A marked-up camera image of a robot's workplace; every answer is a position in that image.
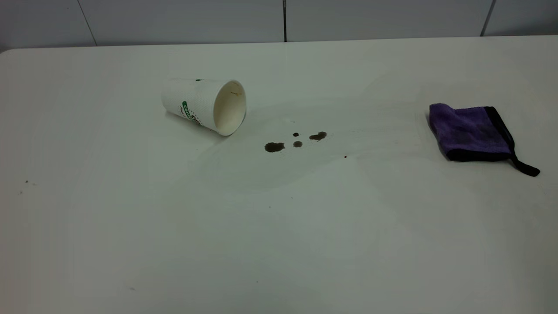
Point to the white paper coffee cup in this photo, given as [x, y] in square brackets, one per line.
[201, 102]

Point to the purple microfiber cloth black trim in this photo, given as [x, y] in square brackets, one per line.
[468, 131]

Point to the large brown coffee stain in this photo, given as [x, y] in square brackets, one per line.
[274, 147]

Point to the elongated brown coffee stain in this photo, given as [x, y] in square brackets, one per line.
[318, 136]

